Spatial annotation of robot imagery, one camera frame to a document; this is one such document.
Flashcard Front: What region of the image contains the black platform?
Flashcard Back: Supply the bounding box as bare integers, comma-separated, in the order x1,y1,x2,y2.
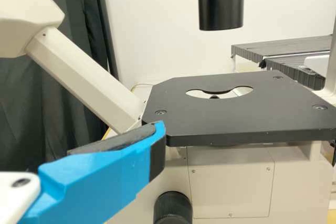
264,56,328,90
230,34,333,62

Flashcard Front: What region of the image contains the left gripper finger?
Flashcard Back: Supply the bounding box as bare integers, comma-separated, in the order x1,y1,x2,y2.
15,120,166,224

